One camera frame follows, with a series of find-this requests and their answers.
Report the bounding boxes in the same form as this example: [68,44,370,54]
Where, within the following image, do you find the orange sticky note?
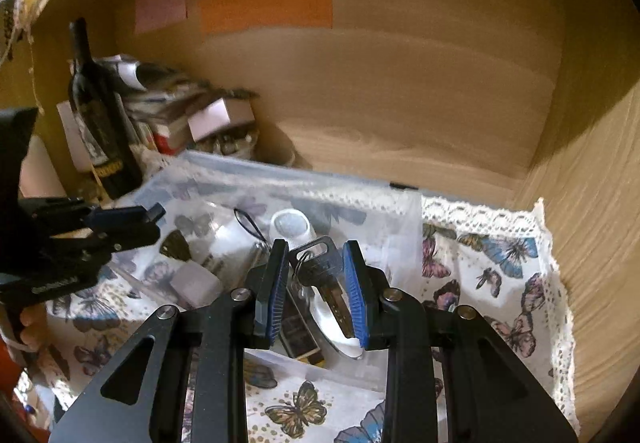
[198,0,333,34]

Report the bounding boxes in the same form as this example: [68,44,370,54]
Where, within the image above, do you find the stack of books and papers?
[56,53,262,175]

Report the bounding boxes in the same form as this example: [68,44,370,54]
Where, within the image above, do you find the silver metal flashlight tube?
[201,207,269,290]

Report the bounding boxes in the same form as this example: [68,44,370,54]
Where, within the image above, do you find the wooden shelf cabinet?
[1,0,639,441]

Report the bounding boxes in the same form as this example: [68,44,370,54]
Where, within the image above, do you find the black key with ring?
[288,236,355,339]

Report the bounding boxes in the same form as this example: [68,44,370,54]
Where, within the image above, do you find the pink sticky note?
[134,0,188,34]

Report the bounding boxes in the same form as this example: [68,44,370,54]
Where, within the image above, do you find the bowl of small stones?
[193,129,296,167]

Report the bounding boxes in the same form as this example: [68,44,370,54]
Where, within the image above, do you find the dark wine bottle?
[70,18,142,200]

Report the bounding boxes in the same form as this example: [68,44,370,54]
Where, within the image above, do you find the person's left hand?
[1,303,49,354]

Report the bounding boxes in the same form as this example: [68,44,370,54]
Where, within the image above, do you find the butterfly print lace cloth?
[35,154,576,442]

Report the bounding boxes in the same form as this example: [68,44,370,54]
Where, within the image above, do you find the clear plastic storage box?
[106,150,426,391]

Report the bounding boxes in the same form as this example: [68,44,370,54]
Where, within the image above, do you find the small pink white box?
[188,98,255,142]

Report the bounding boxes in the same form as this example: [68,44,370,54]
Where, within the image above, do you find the white plug adapter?
[169,261,224,309]

